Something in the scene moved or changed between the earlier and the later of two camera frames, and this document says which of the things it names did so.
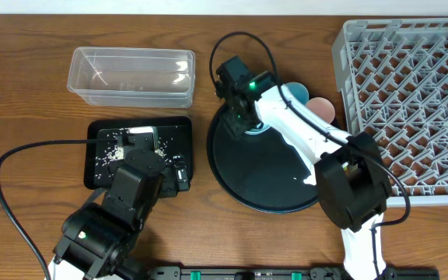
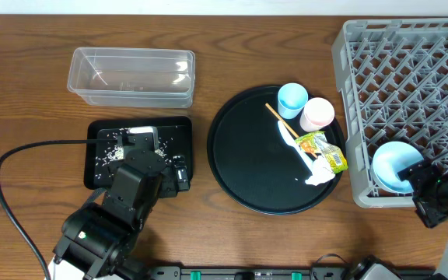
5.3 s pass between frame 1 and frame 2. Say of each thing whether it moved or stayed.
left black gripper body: stayed
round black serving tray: stayed
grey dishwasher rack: stayed
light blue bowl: moved
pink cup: stayed
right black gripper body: moved
